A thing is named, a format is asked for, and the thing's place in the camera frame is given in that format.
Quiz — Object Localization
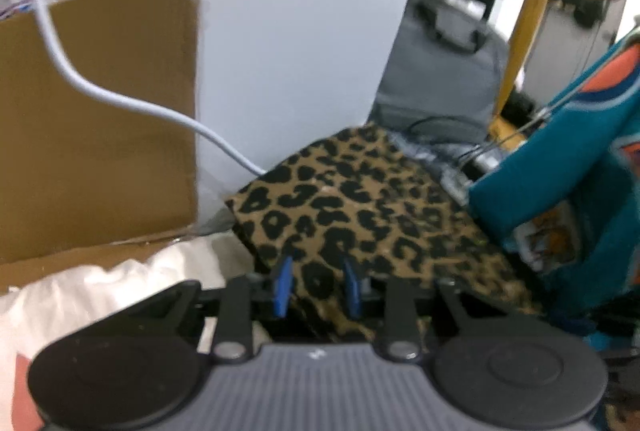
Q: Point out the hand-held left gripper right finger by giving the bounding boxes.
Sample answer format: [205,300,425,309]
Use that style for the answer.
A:
[342,257,493,362]

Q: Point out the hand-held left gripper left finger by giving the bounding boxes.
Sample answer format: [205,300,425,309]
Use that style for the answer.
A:
[145,255,296,364]

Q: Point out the leopard print garment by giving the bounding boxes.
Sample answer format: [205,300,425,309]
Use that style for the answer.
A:
[225,123,543,344]

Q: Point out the white printed blanket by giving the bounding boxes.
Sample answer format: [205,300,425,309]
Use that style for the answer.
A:
[0,236,281,431]

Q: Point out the teal printed garment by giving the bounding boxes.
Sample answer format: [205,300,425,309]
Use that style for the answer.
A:
[467,13,640,347]

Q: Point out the brown cardboard box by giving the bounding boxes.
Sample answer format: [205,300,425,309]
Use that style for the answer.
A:
[0,0,201,294]

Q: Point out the white cable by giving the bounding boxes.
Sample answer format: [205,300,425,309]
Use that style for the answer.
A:
[0,0,268,176]

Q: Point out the black cables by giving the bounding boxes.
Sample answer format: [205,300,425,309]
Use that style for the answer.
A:
[407,116,501,172]

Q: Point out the metal wire hanger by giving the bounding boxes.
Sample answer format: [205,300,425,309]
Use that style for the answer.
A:
[460,103,556,166]

